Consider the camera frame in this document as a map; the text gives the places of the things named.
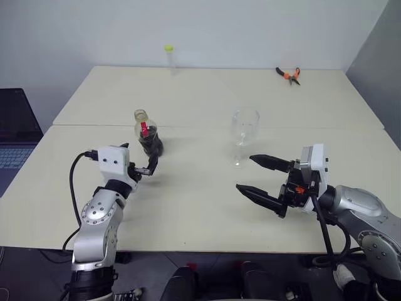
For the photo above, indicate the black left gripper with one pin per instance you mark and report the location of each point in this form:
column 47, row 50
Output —
column 135, row 172

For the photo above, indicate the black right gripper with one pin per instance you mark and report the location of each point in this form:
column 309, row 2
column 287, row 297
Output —
column 294, row 191

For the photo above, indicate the plastic cola bottle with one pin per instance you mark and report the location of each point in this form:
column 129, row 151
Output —
column 148, row 138

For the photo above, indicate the clear wine glass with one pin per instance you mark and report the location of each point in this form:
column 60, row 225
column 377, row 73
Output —
column 246, row 125

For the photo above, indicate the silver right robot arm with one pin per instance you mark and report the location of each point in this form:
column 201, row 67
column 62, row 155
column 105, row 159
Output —
column 366, row 213

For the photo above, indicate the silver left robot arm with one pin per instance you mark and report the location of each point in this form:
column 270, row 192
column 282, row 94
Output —
column 95, row 232

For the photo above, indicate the clear tube with green cap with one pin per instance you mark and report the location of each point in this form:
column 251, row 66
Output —
column 171, row 59

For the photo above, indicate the dark rounded shape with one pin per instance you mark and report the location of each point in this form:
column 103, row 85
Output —
column 257, row 280
column 180, row 283

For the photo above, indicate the orange and black pliers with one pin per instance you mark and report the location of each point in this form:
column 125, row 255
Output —
column 289, row 76

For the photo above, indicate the small red object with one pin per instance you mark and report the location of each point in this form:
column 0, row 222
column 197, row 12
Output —
column 191, row 266

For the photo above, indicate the white rounded object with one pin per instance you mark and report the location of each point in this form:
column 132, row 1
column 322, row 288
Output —
column 344, row 276

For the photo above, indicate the dark laptop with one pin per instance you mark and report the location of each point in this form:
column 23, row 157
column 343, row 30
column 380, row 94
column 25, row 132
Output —
column 15, row 125

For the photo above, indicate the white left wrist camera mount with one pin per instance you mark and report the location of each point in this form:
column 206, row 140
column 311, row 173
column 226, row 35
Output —
column 112, row 160

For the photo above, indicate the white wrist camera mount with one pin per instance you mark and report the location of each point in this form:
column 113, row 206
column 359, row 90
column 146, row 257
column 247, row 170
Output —
column 319, row 163
column 112, row 160

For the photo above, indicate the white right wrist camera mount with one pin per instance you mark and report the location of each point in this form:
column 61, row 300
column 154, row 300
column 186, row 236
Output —
column 319, row 163

